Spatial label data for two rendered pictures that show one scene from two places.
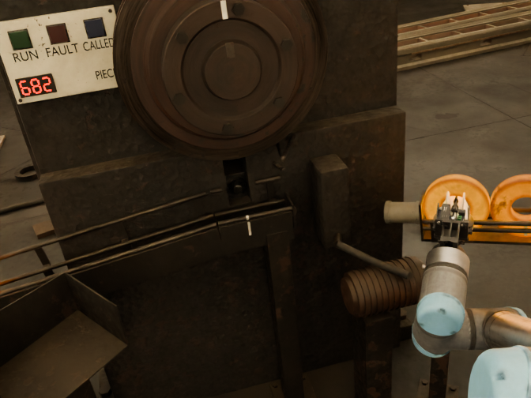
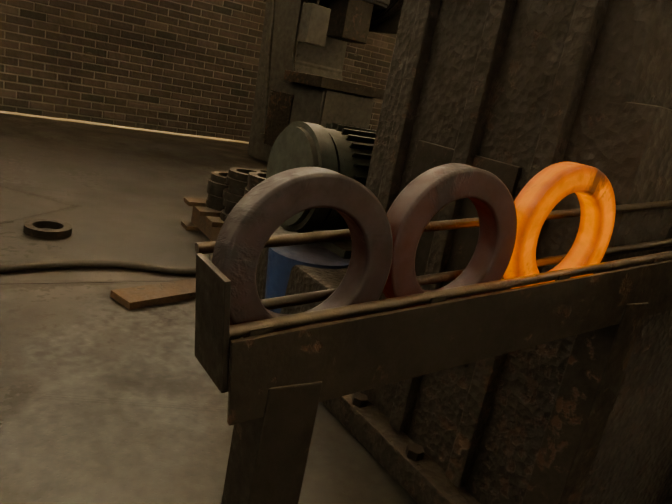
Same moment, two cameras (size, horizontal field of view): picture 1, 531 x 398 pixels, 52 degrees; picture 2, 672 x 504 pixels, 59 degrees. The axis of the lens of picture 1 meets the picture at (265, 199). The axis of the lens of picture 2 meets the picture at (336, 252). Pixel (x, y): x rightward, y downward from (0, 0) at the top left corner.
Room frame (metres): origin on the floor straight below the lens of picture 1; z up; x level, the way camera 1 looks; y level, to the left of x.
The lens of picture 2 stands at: (0.50, 1.33, 0.80)
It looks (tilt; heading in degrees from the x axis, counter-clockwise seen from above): 15 degrees down; 336
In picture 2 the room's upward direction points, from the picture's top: 11 degrees clockwise
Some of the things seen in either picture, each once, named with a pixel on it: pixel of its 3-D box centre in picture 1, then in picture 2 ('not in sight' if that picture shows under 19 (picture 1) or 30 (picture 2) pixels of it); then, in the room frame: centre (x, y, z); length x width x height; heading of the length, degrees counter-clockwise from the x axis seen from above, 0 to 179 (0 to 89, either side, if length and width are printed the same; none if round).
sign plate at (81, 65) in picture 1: (65, 55); not in sight; (1.25, 0.41, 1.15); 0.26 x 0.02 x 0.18; 100
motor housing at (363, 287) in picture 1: (385, 341); not in sight; (1.13, -0.29, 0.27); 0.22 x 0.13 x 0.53; 100
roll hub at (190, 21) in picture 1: (231, 69); not in sight; (1.11, 0.04, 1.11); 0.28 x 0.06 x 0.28; 100
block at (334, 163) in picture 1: (329, 200); not in sight; (1.26, -0.17, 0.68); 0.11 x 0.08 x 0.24; 10
